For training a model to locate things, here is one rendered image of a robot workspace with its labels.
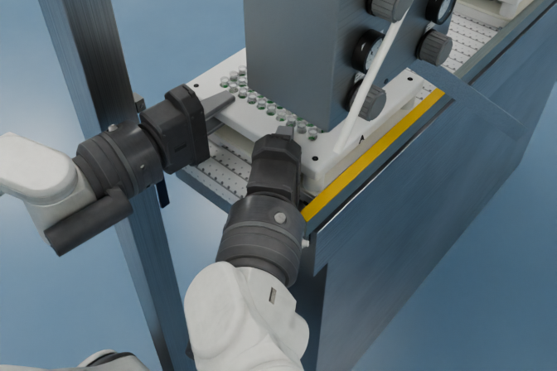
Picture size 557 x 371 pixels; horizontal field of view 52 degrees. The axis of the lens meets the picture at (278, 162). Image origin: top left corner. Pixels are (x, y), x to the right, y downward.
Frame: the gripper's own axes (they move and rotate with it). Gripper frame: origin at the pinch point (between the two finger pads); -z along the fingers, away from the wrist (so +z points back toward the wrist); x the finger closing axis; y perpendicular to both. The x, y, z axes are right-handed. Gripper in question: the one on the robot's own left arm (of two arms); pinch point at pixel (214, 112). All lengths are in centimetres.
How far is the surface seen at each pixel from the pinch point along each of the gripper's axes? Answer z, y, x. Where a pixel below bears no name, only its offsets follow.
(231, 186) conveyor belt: 3.0, 7.0, 7.0
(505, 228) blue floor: -98, 11, 100
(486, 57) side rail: -43.6, 14.0, 4.2
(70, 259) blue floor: 16, -69, 99
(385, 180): -16.2, 17.9, 10.4
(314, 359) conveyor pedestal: -9, 14, 66
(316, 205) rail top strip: -0.8, 19.4, 2.5
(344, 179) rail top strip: -6.5, 18.5, 2.6
